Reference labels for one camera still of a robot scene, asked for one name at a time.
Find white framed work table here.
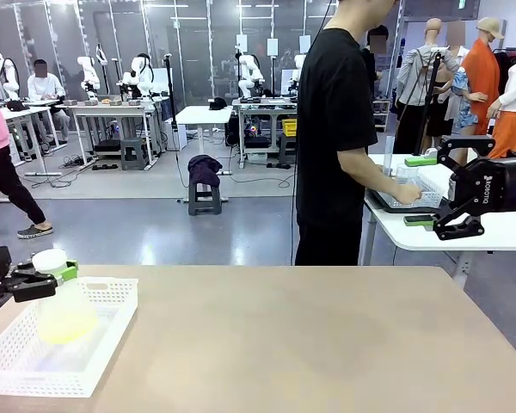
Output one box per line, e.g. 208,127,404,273
62,101,158,167
231,98,300,169

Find mannequin in grey shirt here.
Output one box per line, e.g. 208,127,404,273
395,17,461,150

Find grey stool with cloth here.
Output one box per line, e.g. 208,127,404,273
187,182,224,216

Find small white desk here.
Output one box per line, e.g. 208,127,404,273
175,105,233,177

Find dark purple cloth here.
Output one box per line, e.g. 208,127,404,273
187,154,224,187

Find dark clothes on rack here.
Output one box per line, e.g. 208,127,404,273
492,47,516,94

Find grey plastic stool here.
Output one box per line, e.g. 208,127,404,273
120,138,151,171
277,133,298,167

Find mannequin in orange garment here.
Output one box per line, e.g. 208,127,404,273
461,15,507,137

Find mannequin in blue patterned dress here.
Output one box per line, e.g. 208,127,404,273
445,21,478,134

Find bystander in dark clothes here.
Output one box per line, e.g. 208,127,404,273
360,24,390,130

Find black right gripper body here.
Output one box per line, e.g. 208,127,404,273
449,157,516,214

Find black camera stand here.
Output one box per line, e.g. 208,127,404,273
163,52,178,139

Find person's right hand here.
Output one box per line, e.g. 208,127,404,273
393,182,423,206

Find translucent conical flask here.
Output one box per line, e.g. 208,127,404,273
36,266,99,346

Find person in black T-shirt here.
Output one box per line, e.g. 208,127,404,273
294,0,399,267

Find white perforated plastic basket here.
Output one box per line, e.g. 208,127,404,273
376,171,449,211
0,277,139,398

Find white shoe rack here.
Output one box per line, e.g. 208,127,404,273
372,98,391,133

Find person's right forearm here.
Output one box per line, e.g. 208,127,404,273
338,150,403,201

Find long white desk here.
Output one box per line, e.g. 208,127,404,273
0,105,64,164

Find seated person in white shirt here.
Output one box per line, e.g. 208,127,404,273
27,59,70,145

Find black tripod pole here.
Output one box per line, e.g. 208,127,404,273
412,46,443,155

